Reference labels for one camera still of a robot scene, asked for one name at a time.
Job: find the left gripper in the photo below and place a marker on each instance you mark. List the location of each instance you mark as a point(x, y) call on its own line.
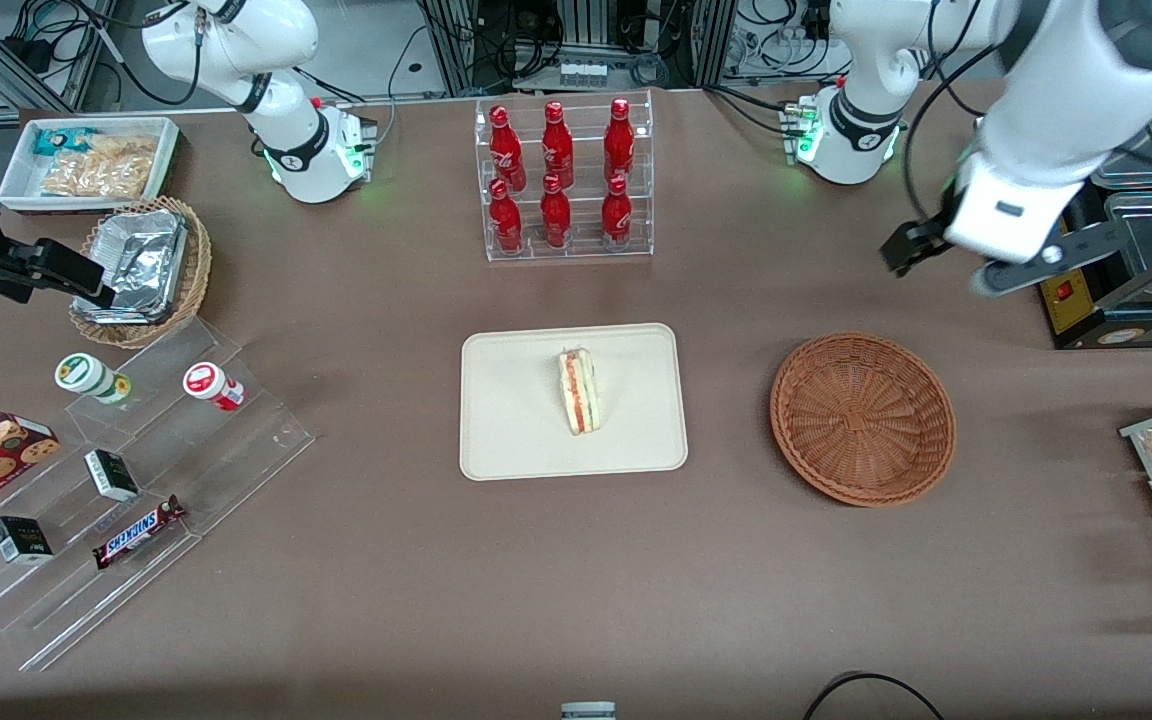
point(928, 236)

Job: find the triangle sandwich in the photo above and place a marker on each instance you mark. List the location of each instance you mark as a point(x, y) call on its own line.
point(579, 392)

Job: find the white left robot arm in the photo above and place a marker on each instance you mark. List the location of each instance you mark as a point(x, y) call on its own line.
point(1066, 90)

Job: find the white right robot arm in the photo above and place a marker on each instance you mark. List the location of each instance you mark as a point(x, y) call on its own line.
point(306, 150)

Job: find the light wicker basket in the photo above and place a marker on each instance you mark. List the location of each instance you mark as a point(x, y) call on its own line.
point(191, 285)

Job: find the round brown wicker basket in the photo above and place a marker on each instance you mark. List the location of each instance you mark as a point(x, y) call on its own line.
point(861, 420)

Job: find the cream plastic tray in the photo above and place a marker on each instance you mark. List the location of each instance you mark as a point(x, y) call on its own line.
point(516, 400)

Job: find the white rectangular snack bin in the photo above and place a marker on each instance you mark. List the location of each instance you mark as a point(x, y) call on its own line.
point(16, 185)

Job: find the aluminium foil container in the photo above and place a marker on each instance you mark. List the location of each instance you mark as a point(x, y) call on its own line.
point(141, 260)

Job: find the green capped white jar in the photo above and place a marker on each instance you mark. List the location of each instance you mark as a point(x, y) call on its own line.
point(86, 376)

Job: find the clear bag of chips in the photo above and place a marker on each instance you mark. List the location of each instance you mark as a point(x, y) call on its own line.
point(101, 170)

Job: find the blue snack packet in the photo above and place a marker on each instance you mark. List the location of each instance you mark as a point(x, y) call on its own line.
point(61, 141)

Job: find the red capped white jar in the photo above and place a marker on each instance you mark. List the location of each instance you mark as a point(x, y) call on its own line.
point(211, 385)

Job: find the small black carton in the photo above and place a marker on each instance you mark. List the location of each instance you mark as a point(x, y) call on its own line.
point(21, 540)
point(112, 475)

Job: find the black yellow food warmer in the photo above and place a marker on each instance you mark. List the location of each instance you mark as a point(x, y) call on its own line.
point(1146, 300)

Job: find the clear acrylic stepped shelf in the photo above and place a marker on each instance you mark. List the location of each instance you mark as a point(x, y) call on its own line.
point(216, 460)

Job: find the snickers chocolate bar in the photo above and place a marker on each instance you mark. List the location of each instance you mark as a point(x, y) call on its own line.
point(136, 532)

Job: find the red cola bottle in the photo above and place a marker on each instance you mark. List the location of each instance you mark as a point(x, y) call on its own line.
point(557, 140)
point(617, 215)
point(619, 135)
point(556, 215)
point(505, 220)
point(506, 140)

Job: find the clear acrylic bottle rack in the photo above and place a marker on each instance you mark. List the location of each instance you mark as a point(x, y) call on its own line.
point(566, 250)

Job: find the white power strip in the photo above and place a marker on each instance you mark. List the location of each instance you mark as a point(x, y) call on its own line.
point(582, 72)

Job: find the small grey device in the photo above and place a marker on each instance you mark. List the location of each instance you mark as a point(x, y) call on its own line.
point(588, 711)

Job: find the aluminium frame rack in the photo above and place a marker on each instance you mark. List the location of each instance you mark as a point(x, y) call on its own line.
point(576, 25)

